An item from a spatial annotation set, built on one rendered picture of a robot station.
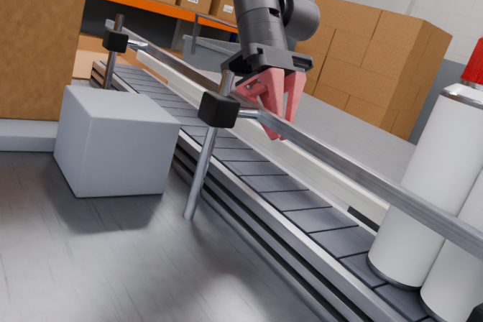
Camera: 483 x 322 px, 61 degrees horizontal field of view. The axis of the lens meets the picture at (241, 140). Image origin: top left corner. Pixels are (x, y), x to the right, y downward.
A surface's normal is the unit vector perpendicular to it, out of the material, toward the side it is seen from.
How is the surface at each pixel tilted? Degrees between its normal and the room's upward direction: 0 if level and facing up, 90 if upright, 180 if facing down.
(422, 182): 90
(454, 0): 90
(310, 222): 0
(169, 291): 0
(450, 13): 90
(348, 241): 0
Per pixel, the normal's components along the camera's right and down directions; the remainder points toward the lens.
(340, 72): -0.66, 0.04
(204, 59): -0.51, 0.18
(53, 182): 0.29, -0.91
